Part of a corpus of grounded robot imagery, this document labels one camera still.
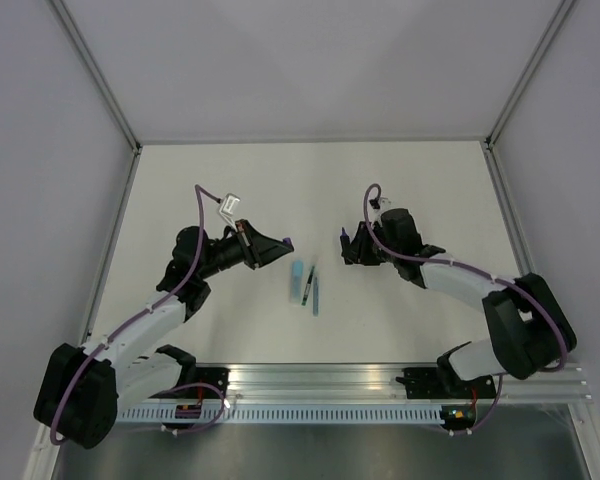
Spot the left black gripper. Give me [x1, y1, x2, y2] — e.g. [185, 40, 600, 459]
[198, 220, 293, 280]

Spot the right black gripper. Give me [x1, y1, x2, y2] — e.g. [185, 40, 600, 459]
[342, 221, 399, 266]

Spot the light blue highlighter cap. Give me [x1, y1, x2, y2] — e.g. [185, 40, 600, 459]
[291, 260, 304, 278]

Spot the green pen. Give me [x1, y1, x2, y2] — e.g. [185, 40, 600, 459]
[301, 265, 315, 307]

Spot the light blue highlighter body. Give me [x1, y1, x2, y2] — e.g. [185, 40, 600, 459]
[290, 274, 304, 305]

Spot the blue pen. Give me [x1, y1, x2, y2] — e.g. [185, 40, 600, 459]
[312, 285, 320, 317]

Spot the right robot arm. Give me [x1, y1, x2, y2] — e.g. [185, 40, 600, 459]
[340, 208, 577, 397]

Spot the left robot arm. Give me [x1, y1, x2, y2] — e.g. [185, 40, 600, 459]
[33, 220, 294, 449]

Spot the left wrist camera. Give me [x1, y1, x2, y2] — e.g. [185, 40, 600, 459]
[218, 193, 241, 226]

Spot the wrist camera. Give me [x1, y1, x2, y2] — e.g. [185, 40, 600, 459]
[218, 193, 241, 226]
[369, 196, 393, 222]

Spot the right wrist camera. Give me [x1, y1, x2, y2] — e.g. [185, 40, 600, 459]
[369, 196, 393, 222]

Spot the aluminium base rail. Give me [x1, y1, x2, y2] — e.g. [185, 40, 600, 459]
[194, 363, 446, 401]

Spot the slotted cable duct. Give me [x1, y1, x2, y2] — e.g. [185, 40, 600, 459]
[117, 401, 444, 425]

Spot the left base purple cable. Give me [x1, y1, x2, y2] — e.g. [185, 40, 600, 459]
[149, 382, 229, 435]

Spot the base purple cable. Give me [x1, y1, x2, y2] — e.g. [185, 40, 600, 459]
[149, 382, 229, 435]
[442, 374, 504, 439]

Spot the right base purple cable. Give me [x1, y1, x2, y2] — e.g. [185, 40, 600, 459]
[442, 374, 504, 439]

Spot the left aluminium frame post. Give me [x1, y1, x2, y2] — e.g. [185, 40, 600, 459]
[46, 0, 142, 152]

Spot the aluminium frame post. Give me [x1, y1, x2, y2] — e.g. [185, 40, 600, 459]
[46, 0, 142, 152]
[484, 0, 580, 151]

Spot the right aluminium frame post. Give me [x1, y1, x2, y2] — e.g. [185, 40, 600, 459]
[484, 0, 580, 151]

